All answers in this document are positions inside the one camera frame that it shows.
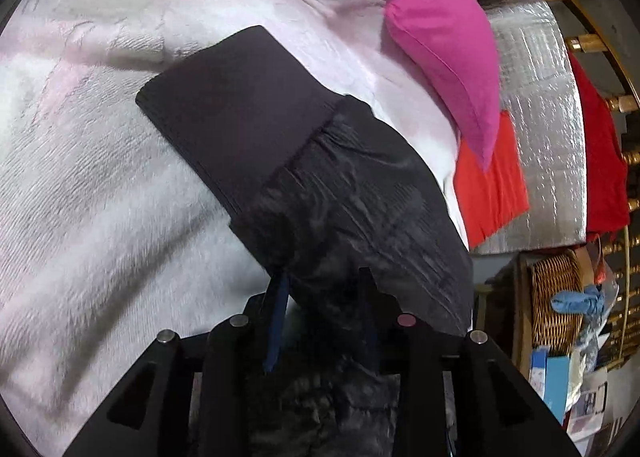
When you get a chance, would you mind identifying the black quilted jacket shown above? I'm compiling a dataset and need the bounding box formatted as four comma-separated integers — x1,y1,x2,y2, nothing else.
136,26,473,456

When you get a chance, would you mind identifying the white pink bed blanket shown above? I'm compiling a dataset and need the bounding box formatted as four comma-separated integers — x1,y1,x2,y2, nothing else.
1,0,460,456

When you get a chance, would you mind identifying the wooden shelf unit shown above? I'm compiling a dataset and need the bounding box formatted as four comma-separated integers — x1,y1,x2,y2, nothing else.
474,249,585,376

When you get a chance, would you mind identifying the light blue cloth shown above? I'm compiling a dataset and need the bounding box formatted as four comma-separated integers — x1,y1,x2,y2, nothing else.
551,285,605,316

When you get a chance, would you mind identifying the wicker basket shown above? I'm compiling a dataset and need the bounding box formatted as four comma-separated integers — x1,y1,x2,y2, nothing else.
529,251,586,355

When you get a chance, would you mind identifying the red hanging cloth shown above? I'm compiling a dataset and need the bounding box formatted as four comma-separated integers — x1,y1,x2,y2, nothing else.
568,52,630,241

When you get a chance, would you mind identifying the silver foil insulation mat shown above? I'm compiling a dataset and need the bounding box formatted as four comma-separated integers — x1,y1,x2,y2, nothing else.
475,0,587,255

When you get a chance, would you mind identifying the red cushion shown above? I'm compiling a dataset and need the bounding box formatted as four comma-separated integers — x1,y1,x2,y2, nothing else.
454,110,529,249

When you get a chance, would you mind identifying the magenta pillow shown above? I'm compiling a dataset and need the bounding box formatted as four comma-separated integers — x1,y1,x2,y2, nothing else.
385,0,500,169

